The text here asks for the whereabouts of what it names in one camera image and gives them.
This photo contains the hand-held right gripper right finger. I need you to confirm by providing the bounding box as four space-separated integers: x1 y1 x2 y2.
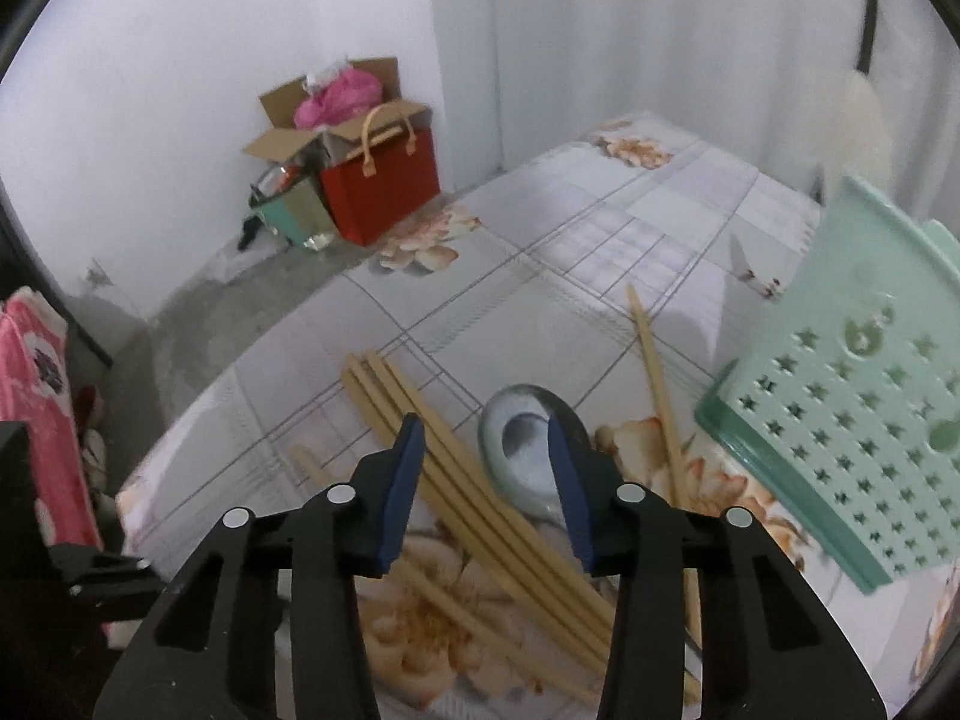
547 416 886 720

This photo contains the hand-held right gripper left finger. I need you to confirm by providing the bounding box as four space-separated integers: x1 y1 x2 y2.
94 414 426 720

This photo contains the grey ceramic spoon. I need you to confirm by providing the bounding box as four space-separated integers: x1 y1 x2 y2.
478 384 595 541

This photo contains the bamboo chopstick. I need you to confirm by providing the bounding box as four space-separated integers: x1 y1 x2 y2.
627 283 706 702
343 373 607 676
366 349 616 632
289 444 599 700
381 354 617 614
354 358 612 653

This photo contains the green plastic utensil holder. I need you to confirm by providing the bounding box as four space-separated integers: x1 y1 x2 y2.
694 174 960 593

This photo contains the pink floral blanket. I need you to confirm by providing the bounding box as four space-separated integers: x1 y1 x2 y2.
0 286 110 552

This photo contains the teal cardboard box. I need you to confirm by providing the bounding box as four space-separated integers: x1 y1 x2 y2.
249 178 336 252

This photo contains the red gift bag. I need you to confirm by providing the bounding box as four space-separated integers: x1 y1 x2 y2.
319 103 441 246

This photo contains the glass pot lid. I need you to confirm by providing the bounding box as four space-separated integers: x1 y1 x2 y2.
250 160 317 203

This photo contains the pink plastic bag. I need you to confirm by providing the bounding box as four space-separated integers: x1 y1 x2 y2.
294 67 383 130

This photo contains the open cardboard box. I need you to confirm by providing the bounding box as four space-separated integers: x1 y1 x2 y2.
241 56 432 166

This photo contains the black curved tube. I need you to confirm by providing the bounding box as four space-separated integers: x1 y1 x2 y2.
855 0 881 80

